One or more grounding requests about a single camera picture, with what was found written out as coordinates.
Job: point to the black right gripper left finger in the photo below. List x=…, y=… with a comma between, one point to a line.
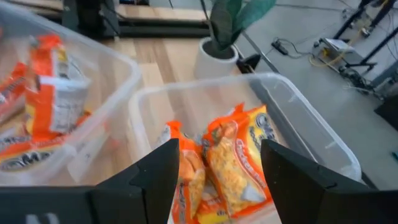
x=149, y=199

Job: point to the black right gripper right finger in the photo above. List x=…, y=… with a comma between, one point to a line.
x=295, y=193

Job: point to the orange Maruchan noodle pack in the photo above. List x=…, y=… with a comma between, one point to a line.
x=62, y=105
x=12, y=90
x=189, y=174
x=236, y=168
x=211, y=208
x=28, y=155

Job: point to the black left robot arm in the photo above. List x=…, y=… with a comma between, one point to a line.
x=90, y=18

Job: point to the clear labelled plastic bin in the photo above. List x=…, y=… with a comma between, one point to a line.
x=118, y=93

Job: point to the hazard striped black floor mat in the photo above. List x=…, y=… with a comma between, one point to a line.
x=388, y=113

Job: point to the black metal rig legs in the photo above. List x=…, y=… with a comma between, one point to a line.
x=360, y=65

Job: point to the black power strip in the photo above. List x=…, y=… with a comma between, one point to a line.
x=280, y=47

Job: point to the green plant in white pot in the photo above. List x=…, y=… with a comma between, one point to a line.
x=214, y=65

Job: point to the grey metal box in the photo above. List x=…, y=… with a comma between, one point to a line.
x=335, y=43

